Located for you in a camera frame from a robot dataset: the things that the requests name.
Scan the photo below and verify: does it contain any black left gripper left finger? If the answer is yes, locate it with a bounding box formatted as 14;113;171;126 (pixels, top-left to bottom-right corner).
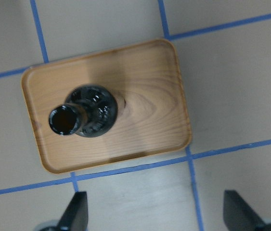
56;192;89;231

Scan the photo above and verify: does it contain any dark wine bottle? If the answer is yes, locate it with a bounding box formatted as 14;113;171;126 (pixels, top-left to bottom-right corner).
48;85;118;138

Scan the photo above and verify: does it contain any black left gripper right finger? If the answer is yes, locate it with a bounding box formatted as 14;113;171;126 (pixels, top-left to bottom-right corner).
223;190;266;231

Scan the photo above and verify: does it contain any wooden tray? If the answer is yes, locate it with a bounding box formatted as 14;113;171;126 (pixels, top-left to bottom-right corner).
21;38;192;174

